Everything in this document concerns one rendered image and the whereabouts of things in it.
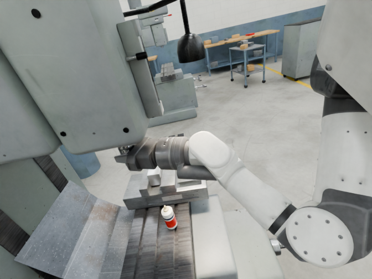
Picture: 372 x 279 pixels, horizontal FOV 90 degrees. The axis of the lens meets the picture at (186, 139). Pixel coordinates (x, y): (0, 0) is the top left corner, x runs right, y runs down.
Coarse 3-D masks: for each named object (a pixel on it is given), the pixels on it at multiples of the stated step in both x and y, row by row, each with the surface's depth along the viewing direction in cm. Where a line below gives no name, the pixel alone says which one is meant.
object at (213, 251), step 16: (192, 208) 84; (208, 208) 82; (208, 224) 76; (224, 224) 74; (208, 240) 70; (224, 240) 69; (208, 256) 65; (224, 256) 64; (208, 272) 61; (224, 272) 60
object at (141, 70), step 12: (120, 24) 36; (132, 24) 36; (120, 36) 37; (132, 36) 37; (132, 48) 39; (144, 48) 40; (132, 60) 40; (144, 60) 40; (132, 72) 41; (144, 72) 41; (144, 84) 42; (144, 96) 44; (156, 96) 44; (144, 108) 46; (156, 108) 46
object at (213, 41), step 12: (216, 36) 569; (240, 36) 599; (252, 36) 539; (276, 36) 544; (204, 48) 612; (276, 48) 561; (156, 60) 624; (216, 60) 586; (228, 60) 634; (240, 60) 596; (276, 60) 579; (156, 72) 582
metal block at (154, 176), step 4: (156, 168) 78; (148, 172) 77; (152, 172) 76; (156, 172) 76; (160, 172) 77; (148, 176) 76; (152, 176) 76; (156, 176) 76; (160, 176) 76; (152, 180) 77; (156, 180) 77; (160, 180) 77; (152, 184) 78; (156, 184) 78; (160, 184) 78
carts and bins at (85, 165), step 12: (240, 48) 411; (252, 48) 398; (264, 48) 404; (264, 60) 417; (240, 72) 451; (252, 72) 430; (264, 72) 430; (72, 156) 240; (84, 156) 249; (96, 156) 275; (84, 168) 254; (96, 168) 269
